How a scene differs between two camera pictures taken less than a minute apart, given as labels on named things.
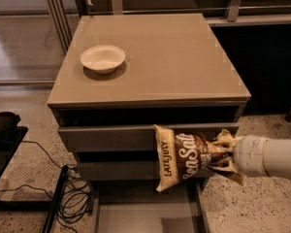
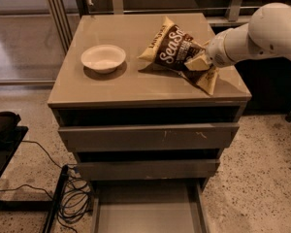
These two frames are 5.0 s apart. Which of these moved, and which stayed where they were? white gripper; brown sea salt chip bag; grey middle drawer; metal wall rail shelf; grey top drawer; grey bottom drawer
Moved: brown sea salt chip bag; white gripper
Stayed: grey middle drawer; grey bottom drawer; grey top drawer; metal wall rail shelf
